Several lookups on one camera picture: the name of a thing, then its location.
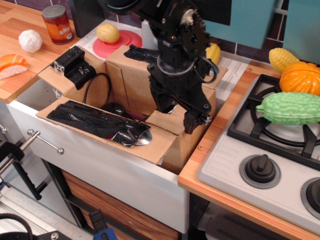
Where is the blue clamp handle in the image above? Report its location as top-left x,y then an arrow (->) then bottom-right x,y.
93,228 -> 118,240

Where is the black clamp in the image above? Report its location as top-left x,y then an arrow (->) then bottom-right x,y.
0,137 -> 48,201

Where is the black stove knob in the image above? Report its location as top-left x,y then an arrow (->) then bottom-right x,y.
300,177 -> 320,220
239,154 -> 282,189

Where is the green bitter gourd toy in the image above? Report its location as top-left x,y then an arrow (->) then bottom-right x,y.
255,92 -> 320,126

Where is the grey toy faucet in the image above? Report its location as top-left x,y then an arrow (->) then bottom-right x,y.
141,20 -> 159,51

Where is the red plastic plate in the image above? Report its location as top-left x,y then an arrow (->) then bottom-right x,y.
92,30 -> 143,59

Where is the orange soup can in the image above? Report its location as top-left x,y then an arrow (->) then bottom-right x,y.
42,5 -> 74,45

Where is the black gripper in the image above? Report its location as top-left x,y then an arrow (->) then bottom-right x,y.
147,61 -> 213,135

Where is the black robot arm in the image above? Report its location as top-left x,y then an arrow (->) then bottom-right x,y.
99,0 -> 219,134

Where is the black right stove knob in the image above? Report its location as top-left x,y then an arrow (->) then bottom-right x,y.
300,177 -> 320,220

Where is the black left stove knob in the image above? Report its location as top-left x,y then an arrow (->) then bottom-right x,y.
239,154 -> 282,189

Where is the yellow corn toy by sink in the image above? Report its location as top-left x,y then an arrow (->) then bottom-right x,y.
205,43 -> 221,65

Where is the black cable in box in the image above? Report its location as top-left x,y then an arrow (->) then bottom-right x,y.
83,72 -> 151,123

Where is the yellow potato toy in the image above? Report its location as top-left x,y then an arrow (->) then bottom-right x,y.
96,23 -> 120,44

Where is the brown cardboard box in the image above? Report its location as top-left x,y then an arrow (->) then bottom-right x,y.
36,46 -> 227,174

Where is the metal drawer handle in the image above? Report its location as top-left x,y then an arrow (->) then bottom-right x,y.
27,129 -> 65,155

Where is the orange pumpkin toy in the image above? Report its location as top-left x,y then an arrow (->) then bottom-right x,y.
279,61 -> 320,96

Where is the salmon sushi toy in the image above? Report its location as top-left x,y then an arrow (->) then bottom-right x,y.
0,54 -> 28,80

